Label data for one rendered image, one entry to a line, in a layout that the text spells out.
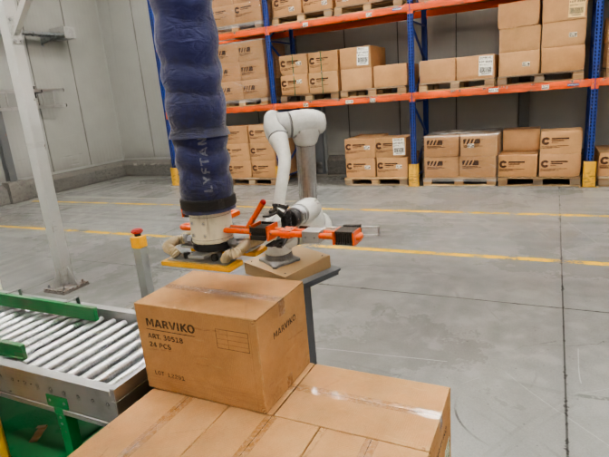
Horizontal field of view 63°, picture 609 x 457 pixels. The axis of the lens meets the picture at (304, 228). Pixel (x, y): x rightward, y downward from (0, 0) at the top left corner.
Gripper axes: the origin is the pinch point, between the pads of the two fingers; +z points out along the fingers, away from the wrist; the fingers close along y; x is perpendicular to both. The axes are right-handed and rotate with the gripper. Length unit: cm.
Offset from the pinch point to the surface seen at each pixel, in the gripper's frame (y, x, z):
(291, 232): -0.5, -11.4, 3.3
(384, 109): -8, 218, -842
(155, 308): 29, 46, 21
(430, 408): 68, -60, -4
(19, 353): 63, 138, 26
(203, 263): 10.7, 23.5, 13.7
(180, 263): 11.0, 33.8, 15.0
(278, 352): 48.7, -2.4, 7.1
